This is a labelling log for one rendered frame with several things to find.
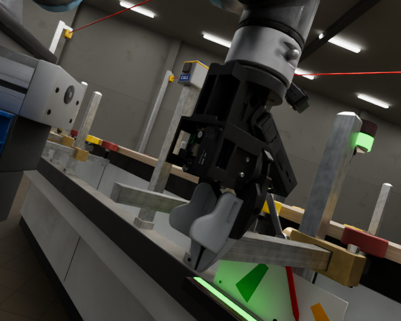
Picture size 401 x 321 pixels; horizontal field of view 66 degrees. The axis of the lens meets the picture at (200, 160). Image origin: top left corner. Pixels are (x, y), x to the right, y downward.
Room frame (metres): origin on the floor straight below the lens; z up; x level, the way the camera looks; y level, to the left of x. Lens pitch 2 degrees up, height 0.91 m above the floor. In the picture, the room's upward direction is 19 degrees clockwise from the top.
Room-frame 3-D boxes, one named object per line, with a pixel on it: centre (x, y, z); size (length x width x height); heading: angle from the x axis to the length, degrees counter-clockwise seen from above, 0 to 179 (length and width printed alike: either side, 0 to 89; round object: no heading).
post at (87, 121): (1.51, 0.58, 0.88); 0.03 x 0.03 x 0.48; 41
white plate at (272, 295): (0.57, -0.19, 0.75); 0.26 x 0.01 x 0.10; 41
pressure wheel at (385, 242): (0.62, -0.36, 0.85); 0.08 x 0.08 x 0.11
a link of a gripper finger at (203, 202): (0.34, -0.01, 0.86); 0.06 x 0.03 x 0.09; 131
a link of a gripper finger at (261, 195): (0.33, -0.05, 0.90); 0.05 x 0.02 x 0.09; 41
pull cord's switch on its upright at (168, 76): (3.23, 0.59, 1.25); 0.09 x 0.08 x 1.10; 41
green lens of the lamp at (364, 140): (0.59, -0.27, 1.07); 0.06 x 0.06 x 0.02
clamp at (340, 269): (0.55, -0.25, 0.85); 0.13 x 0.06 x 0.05; 41
